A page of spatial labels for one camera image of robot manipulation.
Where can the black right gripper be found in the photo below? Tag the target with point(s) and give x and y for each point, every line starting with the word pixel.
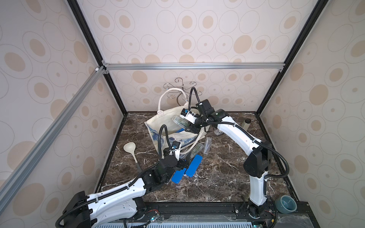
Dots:
pixel 195 124

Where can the black corner frame post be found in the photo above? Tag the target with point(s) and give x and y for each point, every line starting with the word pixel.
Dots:
pixel 304 33
pixel 77 13

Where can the teal ceramic cup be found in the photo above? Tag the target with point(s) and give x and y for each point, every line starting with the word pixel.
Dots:
pixel 285 204

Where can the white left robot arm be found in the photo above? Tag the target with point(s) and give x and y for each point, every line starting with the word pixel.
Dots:
pixel 121 202

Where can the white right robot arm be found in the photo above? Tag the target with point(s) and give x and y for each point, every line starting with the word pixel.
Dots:
pixel 258 153

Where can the diagonal aluminium rail left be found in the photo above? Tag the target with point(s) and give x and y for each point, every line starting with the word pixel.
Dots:
pixel 28 164

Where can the clear case green insert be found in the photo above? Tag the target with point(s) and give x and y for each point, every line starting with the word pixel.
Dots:
pixel 196 150

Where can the clear case blue compass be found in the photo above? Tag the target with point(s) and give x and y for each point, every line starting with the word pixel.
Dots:
pixel 207 145

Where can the silver metal hook stand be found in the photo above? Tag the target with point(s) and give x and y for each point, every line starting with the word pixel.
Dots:
pixel 175 95

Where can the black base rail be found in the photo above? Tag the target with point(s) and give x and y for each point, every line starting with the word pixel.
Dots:
pixel 214 214

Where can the clear case gold label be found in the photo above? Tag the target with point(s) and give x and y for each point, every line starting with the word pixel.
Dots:
pixel 181 122

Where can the black corner frame post left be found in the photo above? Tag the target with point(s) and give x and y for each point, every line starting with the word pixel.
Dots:
pixel 77 13

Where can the small jar black lid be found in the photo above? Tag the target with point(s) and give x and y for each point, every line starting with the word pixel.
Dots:
pixel 246 124

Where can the black corner frame post right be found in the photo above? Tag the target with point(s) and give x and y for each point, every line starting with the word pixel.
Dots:
pixel 304 33

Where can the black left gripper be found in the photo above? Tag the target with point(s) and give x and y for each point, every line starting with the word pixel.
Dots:
pixel 183 164

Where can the starry night canvas bag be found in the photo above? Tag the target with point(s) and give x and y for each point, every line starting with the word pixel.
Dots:
pixel 162 129

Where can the horizontal aluminium rail back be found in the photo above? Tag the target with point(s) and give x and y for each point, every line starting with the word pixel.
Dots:
pixel 195 66

